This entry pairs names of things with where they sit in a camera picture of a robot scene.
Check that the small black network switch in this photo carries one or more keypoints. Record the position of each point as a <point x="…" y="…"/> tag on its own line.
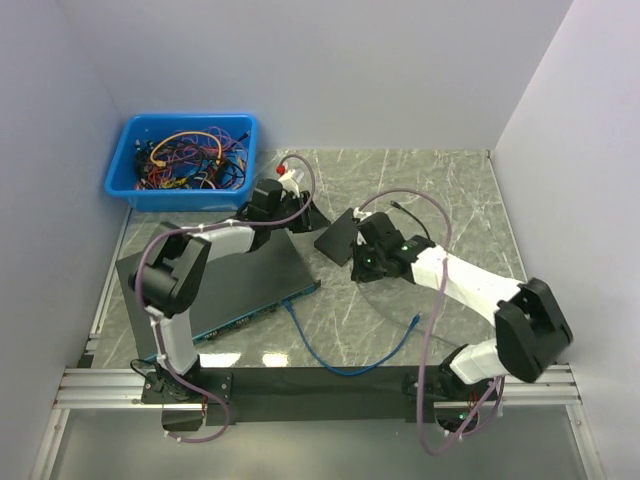
<point x="336" y="241"/>

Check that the large black network switch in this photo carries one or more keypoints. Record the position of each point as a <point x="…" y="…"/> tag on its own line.
<point x="241" y="286"/>

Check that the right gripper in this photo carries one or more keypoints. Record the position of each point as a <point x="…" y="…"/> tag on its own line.
<point x="359" y="272"/>

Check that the aluminium rail frame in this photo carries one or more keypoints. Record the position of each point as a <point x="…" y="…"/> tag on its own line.
<point x="99" y="429"/>

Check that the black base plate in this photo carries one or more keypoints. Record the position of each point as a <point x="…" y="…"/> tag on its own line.
<point x="313" y="394"/>

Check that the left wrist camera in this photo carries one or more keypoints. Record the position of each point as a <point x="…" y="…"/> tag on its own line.
<point x="290" y="175"/>

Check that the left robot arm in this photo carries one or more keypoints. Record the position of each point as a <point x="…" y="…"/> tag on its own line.
<point x="168" y="277"/>

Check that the blue plastic bin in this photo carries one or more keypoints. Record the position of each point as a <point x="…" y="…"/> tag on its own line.
<point x="184" y="162"/>

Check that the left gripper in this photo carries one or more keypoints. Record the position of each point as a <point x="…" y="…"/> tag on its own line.
<point x="311" y="219"/>

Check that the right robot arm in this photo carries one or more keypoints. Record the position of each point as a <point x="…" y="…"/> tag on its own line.
<point x="531" y="330"/>

